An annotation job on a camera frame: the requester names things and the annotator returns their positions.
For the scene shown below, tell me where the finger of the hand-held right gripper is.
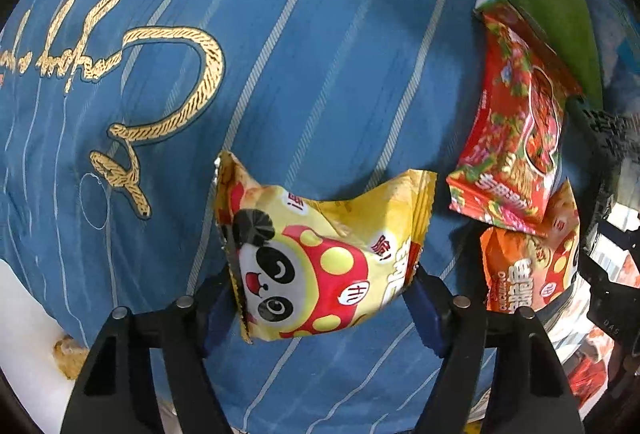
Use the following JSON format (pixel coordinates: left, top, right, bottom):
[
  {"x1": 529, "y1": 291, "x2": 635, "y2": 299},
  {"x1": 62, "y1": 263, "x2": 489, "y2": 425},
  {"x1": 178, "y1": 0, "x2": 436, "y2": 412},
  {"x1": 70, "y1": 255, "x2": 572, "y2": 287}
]
[{"x1": 567, "y1": 95, "x2": 640, "y2": 245}]

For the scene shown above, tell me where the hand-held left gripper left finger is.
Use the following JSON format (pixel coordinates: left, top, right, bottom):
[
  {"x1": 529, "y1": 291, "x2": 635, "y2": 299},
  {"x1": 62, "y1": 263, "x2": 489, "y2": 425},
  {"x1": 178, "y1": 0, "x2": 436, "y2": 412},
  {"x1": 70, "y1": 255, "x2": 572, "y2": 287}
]
[{"x1": 60, "y1": 263, "x2": 237, "y2": 434}]

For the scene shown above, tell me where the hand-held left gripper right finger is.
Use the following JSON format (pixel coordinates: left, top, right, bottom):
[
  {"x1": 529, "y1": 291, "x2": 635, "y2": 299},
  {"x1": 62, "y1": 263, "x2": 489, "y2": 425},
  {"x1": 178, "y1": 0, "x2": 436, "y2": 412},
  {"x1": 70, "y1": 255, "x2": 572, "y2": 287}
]
[{"x1": 403, "y1": 263, "x2": 586, "y2": 434}]

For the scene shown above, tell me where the yellow panda snack packet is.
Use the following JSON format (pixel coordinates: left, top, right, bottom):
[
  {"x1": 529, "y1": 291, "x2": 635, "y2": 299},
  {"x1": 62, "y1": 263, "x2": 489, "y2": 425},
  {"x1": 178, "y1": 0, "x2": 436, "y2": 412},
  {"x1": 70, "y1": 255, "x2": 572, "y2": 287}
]
[{"x1": 213, "y1": 150, "x2": 438, "y2": 344}]

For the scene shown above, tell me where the white and red snack packet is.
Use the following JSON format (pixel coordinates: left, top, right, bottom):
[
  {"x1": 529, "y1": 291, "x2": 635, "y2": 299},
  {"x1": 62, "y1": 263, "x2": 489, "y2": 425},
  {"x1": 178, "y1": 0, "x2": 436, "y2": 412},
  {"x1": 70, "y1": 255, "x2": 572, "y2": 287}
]
[{"x1": 589, "y1": 204, "x2": 640, "y2": 289}]

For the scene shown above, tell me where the orange panda snack packet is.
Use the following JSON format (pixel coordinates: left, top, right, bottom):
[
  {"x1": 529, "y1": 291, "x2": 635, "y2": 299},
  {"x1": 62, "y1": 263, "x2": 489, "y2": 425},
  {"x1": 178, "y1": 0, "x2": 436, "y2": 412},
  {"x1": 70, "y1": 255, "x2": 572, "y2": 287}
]
[{"x1": 480, "y1": 178, "x2": 582, "y2": 314}]

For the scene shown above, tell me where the red noodle snack packet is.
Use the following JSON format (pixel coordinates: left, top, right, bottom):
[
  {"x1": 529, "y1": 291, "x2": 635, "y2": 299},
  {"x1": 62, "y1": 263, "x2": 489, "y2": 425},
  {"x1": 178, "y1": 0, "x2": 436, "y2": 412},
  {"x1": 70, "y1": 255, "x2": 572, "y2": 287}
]
[{"x1": 446, "y1": 0, "x2": 583, "y2": 237}]

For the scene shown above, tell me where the blue plastic bag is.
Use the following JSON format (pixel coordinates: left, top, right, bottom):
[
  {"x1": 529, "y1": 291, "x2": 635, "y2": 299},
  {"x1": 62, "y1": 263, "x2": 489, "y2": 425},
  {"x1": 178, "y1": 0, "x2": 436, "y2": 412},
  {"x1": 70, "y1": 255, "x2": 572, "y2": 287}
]
[{"x1": 569, "y1": 0, "x2": 640, "y2": 116}]

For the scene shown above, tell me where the white cloth with tan patch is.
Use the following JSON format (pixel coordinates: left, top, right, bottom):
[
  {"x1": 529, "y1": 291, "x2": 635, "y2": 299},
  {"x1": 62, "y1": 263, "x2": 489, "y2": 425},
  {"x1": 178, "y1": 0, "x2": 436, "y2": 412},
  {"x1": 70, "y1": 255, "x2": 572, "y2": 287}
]
[{"x1": 0, "y1": 259, "x2": 92, "y2": 421}]

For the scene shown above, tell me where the blue striped blanket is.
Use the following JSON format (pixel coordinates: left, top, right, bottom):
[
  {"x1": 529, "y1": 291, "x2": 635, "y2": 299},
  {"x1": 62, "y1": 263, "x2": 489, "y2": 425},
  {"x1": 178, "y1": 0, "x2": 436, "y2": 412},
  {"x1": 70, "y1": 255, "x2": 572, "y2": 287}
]
[{"x1": 0, "y1": 0, "x2": 608, "y2": 434}]

